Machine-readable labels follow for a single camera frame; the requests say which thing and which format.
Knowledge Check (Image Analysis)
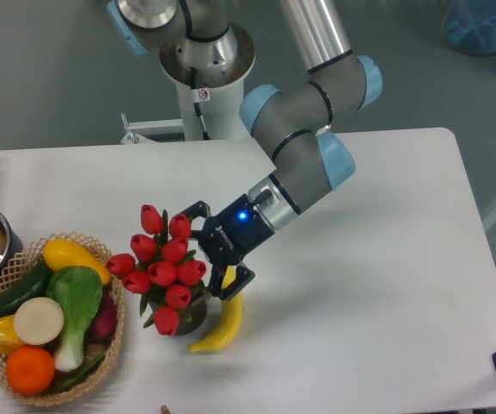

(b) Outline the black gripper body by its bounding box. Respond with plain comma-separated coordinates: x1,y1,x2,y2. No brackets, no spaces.
198,194,274,267

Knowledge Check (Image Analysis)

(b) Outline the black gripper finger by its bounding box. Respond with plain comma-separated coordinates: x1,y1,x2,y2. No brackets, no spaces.
180,200,213,240
193,262,255,304

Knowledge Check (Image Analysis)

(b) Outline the red tulip bouquet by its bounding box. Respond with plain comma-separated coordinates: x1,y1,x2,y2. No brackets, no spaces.
106,204,207,315

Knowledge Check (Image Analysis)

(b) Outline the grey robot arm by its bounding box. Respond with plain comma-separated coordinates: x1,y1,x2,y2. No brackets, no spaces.
107,1,382,300

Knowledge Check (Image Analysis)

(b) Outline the dark grey ribbed vase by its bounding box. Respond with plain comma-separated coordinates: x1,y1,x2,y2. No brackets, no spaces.
143,282,207,336

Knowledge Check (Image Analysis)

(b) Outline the yellow banana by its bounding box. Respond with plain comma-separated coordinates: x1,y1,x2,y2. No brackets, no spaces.
187,267,243,355

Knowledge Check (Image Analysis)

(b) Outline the purple sweet potato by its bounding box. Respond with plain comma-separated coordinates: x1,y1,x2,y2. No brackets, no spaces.
90,291,117,341

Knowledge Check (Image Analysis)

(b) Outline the yellow squash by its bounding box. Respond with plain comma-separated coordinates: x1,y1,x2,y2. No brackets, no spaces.
42,239,112,285

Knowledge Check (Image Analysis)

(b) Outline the green bok choy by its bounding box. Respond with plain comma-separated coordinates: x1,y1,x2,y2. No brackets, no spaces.
47,266,103,373

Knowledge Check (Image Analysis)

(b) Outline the green bean pod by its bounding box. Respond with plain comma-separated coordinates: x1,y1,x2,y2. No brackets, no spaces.
53,354,105,393

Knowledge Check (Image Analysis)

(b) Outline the dark green cucumber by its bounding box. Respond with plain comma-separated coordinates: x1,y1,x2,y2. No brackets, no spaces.
0,260,53,318

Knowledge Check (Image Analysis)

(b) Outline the white round radish slice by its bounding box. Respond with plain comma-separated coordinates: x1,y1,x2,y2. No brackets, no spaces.
13,297,64,345

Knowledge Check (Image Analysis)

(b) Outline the orange fruit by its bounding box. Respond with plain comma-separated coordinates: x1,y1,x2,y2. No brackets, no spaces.
5,346,55,395

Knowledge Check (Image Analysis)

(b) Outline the yellow bell pepper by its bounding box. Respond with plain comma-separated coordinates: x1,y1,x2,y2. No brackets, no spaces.
0,315,25,356

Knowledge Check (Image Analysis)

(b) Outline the blue plastic bag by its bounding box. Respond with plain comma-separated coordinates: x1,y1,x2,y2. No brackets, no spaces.
442,1,496,55

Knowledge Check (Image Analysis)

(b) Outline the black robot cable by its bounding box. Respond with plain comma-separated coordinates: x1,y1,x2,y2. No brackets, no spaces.
189,66,210,141

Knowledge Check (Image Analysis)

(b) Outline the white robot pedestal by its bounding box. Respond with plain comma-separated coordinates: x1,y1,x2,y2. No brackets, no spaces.
120,22,257,145

